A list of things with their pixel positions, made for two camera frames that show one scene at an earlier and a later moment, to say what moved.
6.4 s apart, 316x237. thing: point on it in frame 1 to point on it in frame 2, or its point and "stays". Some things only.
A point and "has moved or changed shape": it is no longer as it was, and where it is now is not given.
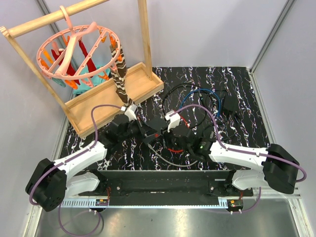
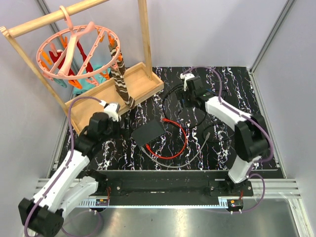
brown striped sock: x=118 y=70 stays
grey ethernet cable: x=167 y=162 to x=177 y=166
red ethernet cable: x=181 y=150 has moved or changed shape
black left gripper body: x=133 y=131 to x=113 y=129
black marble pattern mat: x=200 y=107 stays
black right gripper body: x=171 y=141 to x=188 y=98
